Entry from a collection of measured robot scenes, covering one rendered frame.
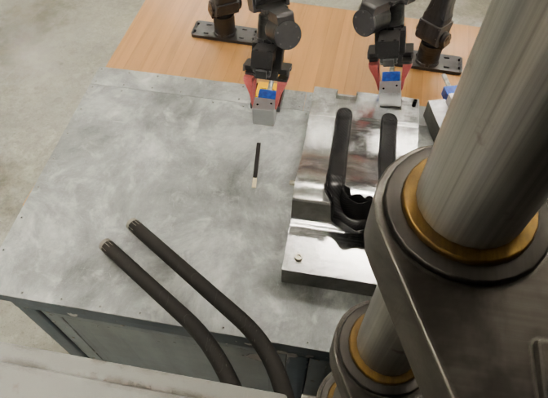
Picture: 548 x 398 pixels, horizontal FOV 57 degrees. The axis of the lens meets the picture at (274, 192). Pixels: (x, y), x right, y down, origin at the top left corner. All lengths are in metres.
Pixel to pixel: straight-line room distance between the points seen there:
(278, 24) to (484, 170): 0.82
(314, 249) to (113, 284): 0.43
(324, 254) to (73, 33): 2.35
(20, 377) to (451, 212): 0.27
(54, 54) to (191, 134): 1.78
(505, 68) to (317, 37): 1.40
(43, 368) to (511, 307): 0.27
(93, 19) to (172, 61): 1.67
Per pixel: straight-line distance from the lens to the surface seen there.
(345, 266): 1.03
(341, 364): 0.52
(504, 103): 0.21
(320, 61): 1.51
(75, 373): 0.35
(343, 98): 1.31
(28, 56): 3.05
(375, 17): 1.11
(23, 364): 0.36
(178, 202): 1.20
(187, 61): 1.52
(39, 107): 2.74
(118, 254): 1.11
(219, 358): 0.93
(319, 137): 1.19
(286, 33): 1.03
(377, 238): 0.30
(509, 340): 0.28
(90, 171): 1.31
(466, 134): 0.23
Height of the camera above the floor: 1.78
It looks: 55 degrees down
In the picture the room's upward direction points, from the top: straight up
